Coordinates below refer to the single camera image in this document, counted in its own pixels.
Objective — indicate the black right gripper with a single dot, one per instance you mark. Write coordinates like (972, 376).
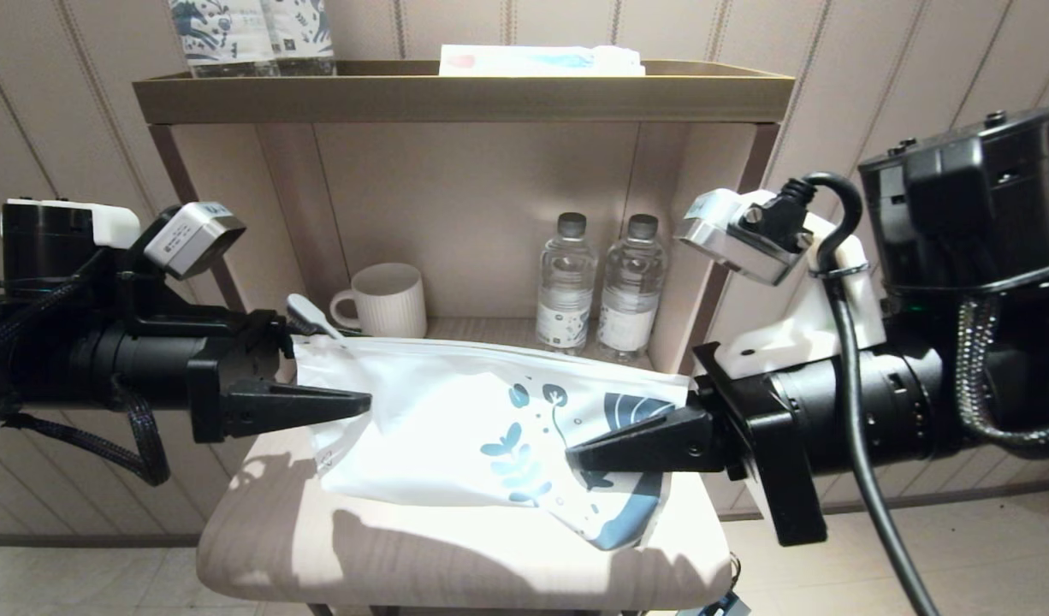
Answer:
(832, 419)

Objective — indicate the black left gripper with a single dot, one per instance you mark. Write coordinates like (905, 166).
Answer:
(165, 368)

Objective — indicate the grey toothbrush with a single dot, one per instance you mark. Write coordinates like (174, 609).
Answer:
(306, 310)

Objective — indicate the white leaf-print plastic bag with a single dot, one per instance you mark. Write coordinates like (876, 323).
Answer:
(447, 428)

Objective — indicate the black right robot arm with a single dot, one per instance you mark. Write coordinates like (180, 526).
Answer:
(969, 205)

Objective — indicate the white ribbed mug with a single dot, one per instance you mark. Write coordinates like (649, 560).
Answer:
(392, 299)

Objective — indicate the small clear water bottle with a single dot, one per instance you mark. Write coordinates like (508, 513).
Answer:
(565, 291)
(631, 291)

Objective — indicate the black blue connector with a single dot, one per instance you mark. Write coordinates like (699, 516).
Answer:
(717, 606)

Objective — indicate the beige wooden shelf cabinet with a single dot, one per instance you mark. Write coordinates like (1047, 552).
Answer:
(456, 197)

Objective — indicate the large blue-print water bottle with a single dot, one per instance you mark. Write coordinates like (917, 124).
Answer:
(306, 34)

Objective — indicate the blue patterned packages on top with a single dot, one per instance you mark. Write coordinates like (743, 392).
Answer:
(225, 38)

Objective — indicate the white blue flat packet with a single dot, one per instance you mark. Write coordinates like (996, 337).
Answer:
(533, 62)

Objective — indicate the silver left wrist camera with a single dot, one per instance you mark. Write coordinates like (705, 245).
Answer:
(191, 239)

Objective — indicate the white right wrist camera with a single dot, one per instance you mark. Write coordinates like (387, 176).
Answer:
(764, 248)

